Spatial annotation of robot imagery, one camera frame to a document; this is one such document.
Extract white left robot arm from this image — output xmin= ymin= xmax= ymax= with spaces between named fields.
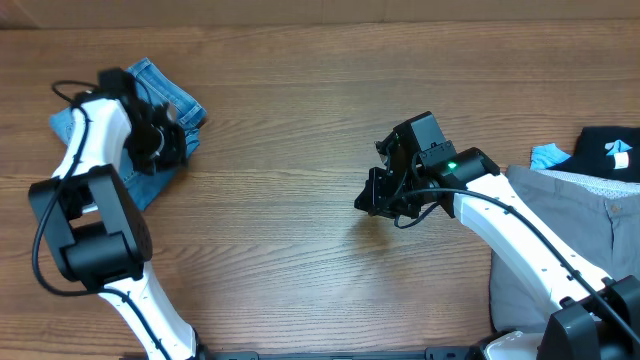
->
xmin=28 ymin=68 xmax=211 ymax=359

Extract grey folded garment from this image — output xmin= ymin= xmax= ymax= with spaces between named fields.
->
xmin=489 ymin=166 xmax=639 ymax=332

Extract black folded garment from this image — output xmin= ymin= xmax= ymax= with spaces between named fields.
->
xmin=551 ymin=126 xmax=639 ymax=183

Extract brown cardboard back panel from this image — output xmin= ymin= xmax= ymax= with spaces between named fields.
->
xmin=1 ymin=0 xmax=639 ymax=29

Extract light blue denim jeans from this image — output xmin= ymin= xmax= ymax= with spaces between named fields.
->
xmin=50 ymin=58 xmax=206 ymax=211

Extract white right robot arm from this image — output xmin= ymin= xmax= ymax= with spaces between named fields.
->
xmin=354 ymin=112 xmax=639 ymax=360

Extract bright blue crumpled cloth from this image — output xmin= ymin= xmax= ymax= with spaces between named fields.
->
xmin=530 ymin=143 xmax=571 ymax=170

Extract black rail at table edge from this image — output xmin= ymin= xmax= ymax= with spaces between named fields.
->
xmin=212 ymin=346 xmax=479 ymax=360

